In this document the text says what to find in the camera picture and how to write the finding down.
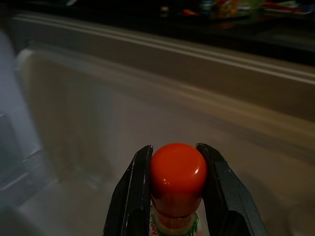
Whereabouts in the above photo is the small bottle orange cap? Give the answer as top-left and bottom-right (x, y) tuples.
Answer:
(149, 143), (208, 236)

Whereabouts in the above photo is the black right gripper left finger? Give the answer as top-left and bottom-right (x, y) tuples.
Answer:
(103, 145), (154, 236)

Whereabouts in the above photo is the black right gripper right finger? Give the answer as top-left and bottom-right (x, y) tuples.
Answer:
(196, 143), (268, 236)

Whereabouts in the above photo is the colourful food packet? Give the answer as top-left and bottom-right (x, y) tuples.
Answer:
(211, 0), (241, 19)

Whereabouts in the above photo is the translucent white fridge drawer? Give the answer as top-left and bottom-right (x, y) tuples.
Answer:
(14, 46), (315, 236)

